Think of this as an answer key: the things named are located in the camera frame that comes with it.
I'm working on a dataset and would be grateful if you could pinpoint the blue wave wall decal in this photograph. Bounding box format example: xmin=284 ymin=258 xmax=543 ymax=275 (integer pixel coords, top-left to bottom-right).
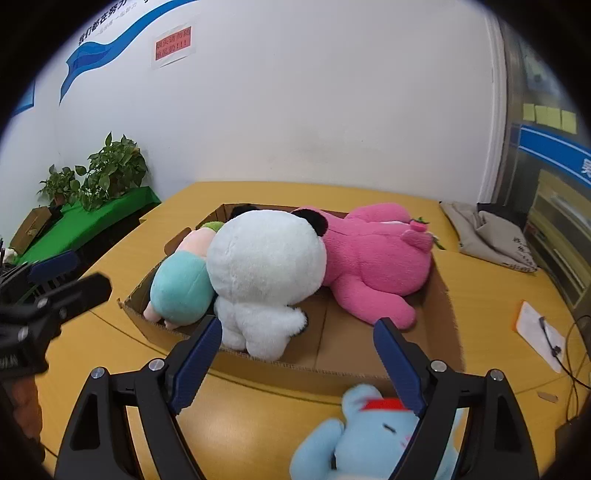
xmin=59 ymin=0 xmax=204 ymax=106

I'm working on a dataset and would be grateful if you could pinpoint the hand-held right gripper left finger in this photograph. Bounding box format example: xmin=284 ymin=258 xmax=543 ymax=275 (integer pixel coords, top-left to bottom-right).
xmin=59 ymin=316 xmax=223 ymax=480

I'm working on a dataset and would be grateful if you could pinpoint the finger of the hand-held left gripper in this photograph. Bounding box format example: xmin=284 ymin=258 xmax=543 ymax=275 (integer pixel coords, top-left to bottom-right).
xmin=27 ymin=250 xmax=80 ymax=286
xmin=39 ymin=272 xmax=113 ymax=326

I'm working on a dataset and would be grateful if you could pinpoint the cardboard box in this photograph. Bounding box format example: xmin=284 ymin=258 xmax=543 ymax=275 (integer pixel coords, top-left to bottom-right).
xmin=117 ymin=203 xmax=464 ymax=398

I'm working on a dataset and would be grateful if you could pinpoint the person's left forearm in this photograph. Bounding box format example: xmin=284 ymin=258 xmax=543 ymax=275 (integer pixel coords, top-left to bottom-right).
xmin=11 ymin=376 xmax=46 ymax=464

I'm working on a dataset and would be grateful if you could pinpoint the brown wooden box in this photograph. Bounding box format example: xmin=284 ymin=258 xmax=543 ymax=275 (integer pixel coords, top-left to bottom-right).
xmin=9 ymin=206 xmax=54 ymax=254

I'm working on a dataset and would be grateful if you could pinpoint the grey cloth bag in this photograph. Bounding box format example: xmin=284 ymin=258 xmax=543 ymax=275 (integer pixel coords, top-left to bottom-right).
xmin=440 ymin=200 xmax=539 ymax=273

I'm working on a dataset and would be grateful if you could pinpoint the pink plush toy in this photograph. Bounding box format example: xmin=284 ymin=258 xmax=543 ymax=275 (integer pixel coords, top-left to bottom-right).
xmin=291 ymin=203 xmax=437 ymax=329

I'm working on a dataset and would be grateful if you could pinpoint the large potted green plant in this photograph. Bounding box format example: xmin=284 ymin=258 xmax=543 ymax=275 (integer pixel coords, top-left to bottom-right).
xmin=76 ymin=132 xmax=149 ymax=210

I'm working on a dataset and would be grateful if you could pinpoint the blue plush toy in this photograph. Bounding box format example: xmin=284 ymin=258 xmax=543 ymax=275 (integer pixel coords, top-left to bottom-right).
xmin=289 ymin=384 xmax=462 ymax=480

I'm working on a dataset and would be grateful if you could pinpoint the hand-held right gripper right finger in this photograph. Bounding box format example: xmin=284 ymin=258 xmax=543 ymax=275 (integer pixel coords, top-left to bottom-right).
xmin=373 ymin=317 xmax=540 ymax=480

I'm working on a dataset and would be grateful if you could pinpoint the white paper card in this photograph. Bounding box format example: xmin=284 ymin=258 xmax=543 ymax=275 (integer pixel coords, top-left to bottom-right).
xmin=515 ymin=301 xmax=571 ymax=374

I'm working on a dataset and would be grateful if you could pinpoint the red and white wall sign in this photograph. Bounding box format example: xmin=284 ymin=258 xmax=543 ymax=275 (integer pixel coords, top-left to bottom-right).
xmin=150 ymin=28 xmax=195 ymax=70

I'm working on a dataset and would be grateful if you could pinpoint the black cable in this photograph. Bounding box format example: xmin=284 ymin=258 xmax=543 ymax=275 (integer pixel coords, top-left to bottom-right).
xmin=538 ymin=315 xmax=591 ymax=423

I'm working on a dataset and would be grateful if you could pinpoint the green cloth covered table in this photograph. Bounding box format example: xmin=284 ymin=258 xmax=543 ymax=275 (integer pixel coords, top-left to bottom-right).
xmin=14 ymin=186 xmax=162 ymax=266

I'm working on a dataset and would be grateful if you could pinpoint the small potted green plant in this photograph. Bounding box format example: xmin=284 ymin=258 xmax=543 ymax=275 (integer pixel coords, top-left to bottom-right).
xmin=38 ymin=165 xmax=81 ymax=206

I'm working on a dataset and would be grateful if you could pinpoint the teal and pink plush doll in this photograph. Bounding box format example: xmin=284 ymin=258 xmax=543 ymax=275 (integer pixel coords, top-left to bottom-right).
xmin=143 ymin=220 xmax=227 ymax=329

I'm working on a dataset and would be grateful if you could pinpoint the white panda plush toy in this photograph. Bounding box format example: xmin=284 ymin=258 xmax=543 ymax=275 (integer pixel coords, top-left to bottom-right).
xmin=205 ymin=206 xmax=329 ymax=361

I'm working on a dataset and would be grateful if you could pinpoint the blue door sign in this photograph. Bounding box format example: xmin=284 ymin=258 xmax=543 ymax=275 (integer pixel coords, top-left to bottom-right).
xmin=519 ymin=124 xmax=591 ymax=188

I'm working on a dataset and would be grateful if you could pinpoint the blue wall poster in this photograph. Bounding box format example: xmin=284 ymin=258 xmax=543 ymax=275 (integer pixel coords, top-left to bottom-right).
xmin=11 ymin=78 xmax=37 ymax=116

